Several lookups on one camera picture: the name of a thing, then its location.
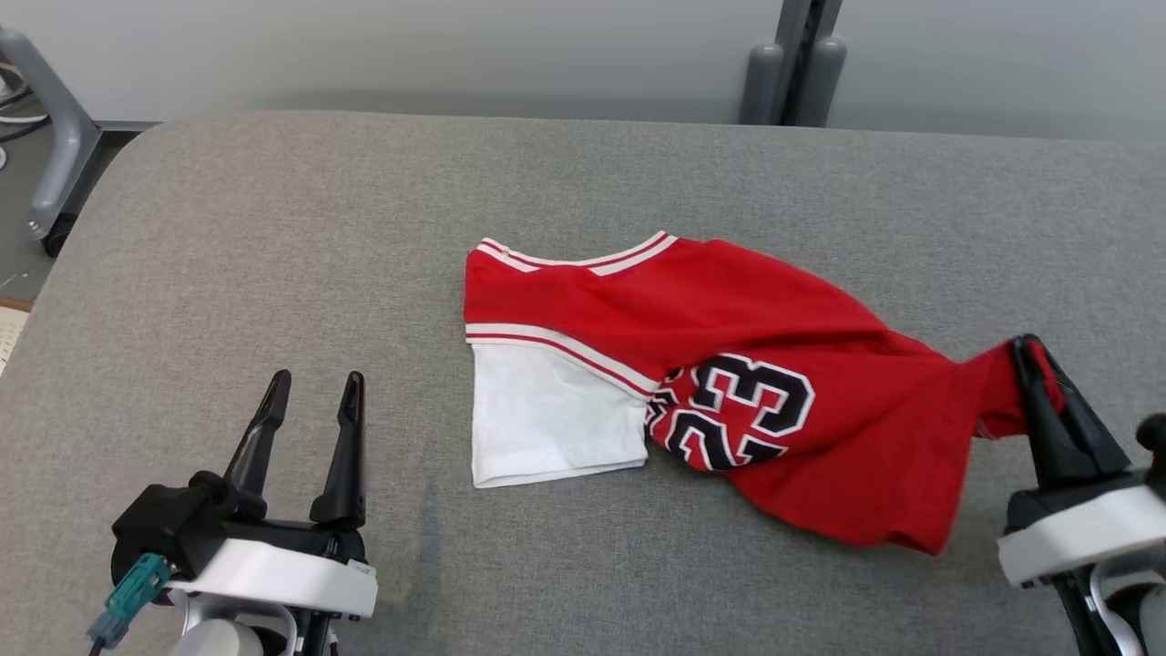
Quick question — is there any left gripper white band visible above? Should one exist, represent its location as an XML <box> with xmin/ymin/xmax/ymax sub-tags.
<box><xmin>169</xmin><ymin>369</ymin><xmax>378</xmax><ymax>623</ymax></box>

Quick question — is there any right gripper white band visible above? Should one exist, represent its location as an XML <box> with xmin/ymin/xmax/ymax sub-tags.
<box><xmin>997</xmin><ymin>334</ymin><xmax>1166</xmax><ymax>589</ymax></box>

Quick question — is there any red basketball jersey number 23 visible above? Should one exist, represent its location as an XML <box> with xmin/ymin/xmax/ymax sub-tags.
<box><xmin>463</xmin><ymin>231</ymin><xmax>1067</xmax><ymax>555</ymax></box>

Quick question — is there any white perforated panel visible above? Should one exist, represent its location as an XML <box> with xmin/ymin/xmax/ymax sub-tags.
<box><xmin>0</xmin><ymin>306</ymin><xmax>32</xmax><ymax>376</ymax></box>

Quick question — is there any grey metal stand leg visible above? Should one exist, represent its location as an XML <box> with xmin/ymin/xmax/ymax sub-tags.
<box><xmin>0</xmin><ymin>27</ymin><xmax>101</xmax><ymax>258</ymax></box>

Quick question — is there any teal cable connector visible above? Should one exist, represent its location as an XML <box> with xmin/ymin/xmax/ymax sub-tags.
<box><xmin>88</xmin><ymin>553</ymin><xmax>171</xmax><ymax>650</ymax></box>

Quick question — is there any grey cylindrical post foot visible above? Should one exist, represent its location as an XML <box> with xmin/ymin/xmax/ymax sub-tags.
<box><xmin>742</xmin><ymin>43</ymin><xmax>786</xmax><ymax>126</ymax></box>
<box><xmin>795</xmin><ymin>36</ymin><xmax>848</xmax><ymax>128</ymax></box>

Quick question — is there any grey metal partition post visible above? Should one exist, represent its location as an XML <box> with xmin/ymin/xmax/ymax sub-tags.
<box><xmin>774</xmin><ymin>0</ymin><xmax>844</xmax><ymax>124</ymax></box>

